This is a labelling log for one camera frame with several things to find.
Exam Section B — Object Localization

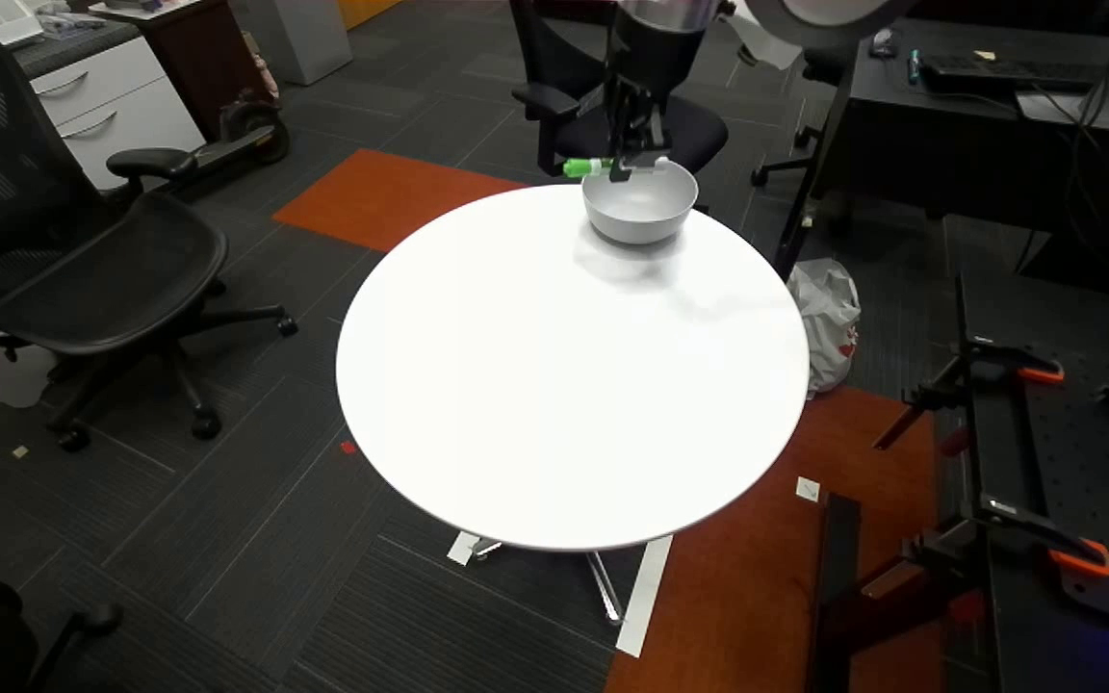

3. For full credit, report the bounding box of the dark brown wooden cabinet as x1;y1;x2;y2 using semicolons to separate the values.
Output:
87;0;283;148

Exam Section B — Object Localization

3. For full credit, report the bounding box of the black clamp orange handle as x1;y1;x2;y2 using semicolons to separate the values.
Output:
874;334;1070;453
904;497;1109;597

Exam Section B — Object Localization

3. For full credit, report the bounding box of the black vertical support beam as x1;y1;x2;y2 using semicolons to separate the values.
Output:
806;494;867;693

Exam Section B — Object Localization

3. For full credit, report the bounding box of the black keyboard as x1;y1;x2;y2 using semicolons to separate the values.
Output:
920;55;1105;98

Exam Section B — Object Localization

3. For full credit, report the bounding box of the white plastic bag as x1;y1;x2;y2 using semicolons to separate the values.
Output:
784;253;867;402

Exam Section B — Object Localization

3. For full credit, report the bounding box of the green marker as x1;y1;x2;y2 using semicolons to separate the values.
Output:
558;154;617;181

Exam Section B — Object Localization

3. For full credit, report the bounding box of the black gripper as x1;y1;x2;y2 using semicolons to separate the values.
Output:
605;21;711;186

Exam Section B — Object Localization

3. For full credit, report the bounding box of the white table base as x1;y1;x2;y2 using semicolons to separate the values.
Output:
441;522;676;664

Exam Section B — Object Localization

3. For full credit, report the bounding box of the grey bowl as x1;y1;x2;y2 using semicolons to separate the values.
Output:
578;149;699;252

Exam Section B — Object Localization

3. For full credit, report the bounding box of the black office desk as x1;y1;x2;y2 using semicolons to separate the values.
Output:
773;10;1109;282

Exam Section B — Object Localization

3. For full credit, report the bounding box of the black padded office chair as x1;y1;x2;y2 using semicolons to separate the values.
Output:
504;0;732;181

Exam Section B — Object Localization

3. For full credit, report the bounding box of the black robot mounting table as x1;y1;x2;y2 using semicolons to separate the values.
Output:
953;271;1109;693

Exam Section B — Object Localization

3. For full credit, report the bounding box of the black mesh office chair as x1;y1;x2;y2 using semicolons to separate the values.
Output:
0;16;300;453

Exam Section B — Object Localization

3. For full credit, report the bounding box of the white drawer cabinet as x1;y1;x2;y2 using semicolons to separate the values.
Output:
11;16;210;195

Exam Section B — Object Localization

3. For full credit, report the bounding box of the grey metal cabinet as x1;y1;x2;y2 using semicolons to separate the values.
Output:
236;0;352;90

